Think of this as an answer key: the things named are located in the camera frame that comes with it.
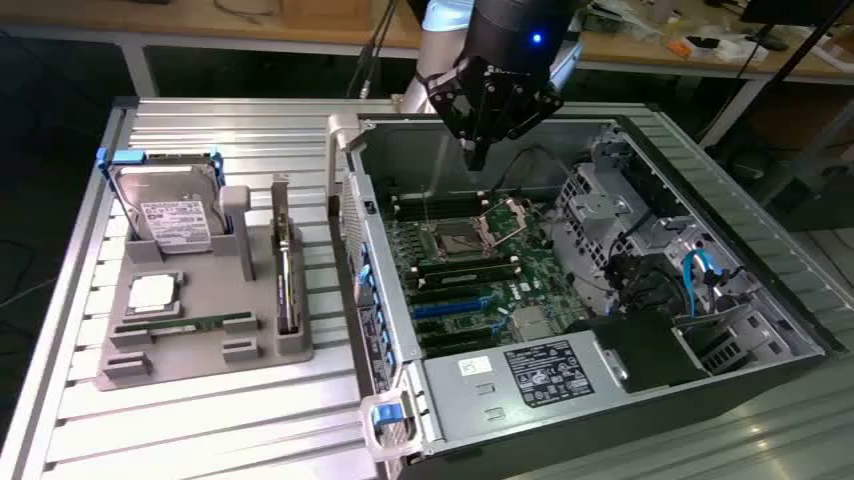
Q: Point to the CPU socket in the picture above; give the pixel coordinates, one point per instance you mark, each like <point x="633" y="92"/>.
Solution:
<point x="461" y="242"/>

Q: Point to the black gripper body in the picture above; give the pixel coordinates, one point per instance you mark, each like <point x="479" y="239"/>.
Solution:
<point x="514" y="30"/>

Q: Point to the black RAM slot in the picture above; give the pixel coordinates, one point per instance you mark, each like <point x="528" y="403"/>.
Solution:
<point x="441" y="200"/>
<point x="443" y="211"/>
<point x="467" y="267"/>

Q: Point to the grey power supply unit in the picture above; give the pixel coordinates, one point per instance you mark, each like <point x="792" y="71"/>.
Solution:
<point x="467" y="400"/>

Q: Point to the blue case latch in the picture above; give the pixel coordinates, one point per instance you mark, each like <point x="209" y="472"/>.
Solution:
<point x="387" y="415"/>

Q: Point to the brown cardboard box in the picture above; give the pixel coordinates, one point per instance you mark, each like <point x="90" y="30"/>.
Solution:
<point x="327" y="12"/>

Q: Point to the black expansion slot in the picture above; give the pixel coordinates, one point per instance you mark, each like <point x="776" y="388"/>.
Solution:
<point x="441" y="296"/>
<point x="454" y="347"/>
<point x="447" y="334"/>

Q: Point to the metal socket cover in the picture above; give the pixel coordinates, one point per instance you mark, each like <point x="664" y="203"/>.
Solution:
<point x="508" y="220"/>

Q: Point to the green motherboard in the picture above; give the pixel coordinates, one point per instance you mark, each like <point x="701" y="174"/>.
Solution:
<point x="534" y="280"/>

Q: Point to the black open PC case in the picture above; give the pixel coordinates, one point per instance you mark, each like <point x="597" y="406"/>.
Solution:
<point x="601" y="430"/>

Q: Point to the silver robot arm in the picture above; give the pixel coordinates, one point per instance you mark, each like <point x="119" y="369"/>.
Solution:
<point x="437" y="55"/>

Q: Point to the silver CPU chip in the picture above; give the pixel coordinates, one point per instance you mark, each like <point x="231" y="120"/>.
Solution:
<point x="154" y="292"/>

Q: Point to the black monitor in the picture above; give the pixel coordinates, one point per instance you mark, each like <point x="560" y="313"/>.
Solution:
<point x="788" y="10"/>

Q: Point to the black RAM stick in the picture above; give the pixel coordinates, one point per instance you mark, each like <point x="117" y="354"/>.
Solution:
<point x="467" y="279"/>

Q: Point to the black plastic fan shroud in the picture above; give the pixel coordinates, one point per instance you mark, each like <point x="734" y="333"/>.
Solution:
<point x="641" y="350"/>

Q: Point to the green low-profile graphics card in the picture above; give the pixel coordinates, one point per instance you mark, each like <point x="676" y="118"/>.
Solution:
<point x="287" y="280"/>

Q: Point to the white paper sheet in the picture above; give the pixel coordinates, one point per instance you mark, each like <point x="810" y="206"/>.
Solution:
<point x="734" y="50"/>

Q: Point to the grey case corner clamp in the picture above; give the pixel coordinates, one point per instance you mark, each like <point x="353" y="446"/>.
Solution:
<point x="374" y="442"/>
<point x="343" y="130"/>

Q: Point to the small orange object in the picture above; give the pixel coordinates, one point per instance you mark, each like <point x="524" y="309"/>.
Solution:
<point x="680" y="47"/>

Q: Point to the black slanted pole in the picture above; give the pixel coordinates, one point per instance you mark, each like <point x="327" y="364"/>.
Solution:
<point x="802" y="47"/>

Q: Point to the silver hard disk drive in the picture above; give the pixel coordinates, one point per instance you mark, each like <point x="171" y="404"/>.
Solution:
<point x="174" y="215"/>

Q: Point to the silver chipset heatsink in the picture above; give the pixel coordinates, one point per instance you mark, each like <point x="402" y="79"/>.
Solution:
<point x="532" y="322"/>

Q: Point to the silver metal disk bay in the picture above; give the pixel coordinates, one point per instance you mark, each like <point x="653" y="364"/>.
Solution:
<point x="734" y="345"/>
<point x="601" y="205"/>

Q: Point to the wooden desk white frame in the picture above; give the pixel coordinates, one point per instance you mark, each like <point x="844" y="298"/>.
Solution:
<point x="67" y="20"/>

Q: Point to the blue disk carrier frame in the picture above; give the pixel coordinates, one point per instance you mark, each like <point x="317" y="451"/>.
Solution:
<point x="127" y="156"/>

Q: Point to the green RAM stick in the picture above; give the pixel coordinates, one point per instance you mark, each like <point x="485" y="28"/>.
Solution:
<point x="214" y="321"/>

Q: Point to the blue expansion slot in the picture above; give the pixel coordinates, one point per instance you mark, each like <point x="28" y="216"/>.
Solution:
<point x="447" y="308"/>

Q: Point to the grey parts rack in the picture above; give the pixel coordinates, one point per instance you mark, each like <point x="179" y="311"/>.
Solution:
<point x="201" y="360"/>

